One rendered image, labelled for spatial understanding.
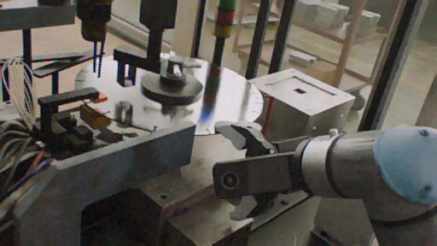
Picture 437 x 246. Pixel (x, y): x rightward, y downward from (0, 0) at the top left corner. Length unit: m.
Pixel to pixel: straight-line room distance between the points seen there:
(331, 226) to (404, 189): 0.40
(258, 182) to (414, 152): 0.20
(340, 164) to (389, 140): 0.06
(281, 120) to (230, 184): 0.44
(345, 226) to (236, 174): 0.32
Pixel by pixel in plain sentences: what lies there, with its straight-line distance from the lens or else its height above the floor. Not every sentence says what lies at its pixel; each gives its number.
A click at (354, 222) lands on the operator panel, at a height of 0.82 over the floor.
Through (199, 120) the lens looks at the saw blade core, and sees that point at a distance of 0.75.
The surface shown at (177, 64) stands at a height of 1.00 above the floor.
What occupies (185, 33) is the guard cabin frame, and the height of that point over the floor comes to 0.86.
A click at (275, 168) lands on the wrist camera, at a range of 0.60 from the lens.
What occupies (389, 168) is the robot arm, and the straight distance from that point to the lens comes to 0.49.
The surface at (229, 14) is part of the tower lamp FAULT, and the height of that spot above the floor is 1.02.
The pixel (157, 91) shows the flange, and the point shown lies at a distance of 0.80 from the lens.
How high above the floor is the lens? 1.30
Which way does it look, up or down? 28 degrees down
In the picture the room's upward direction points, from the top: 10 degrees clockwise
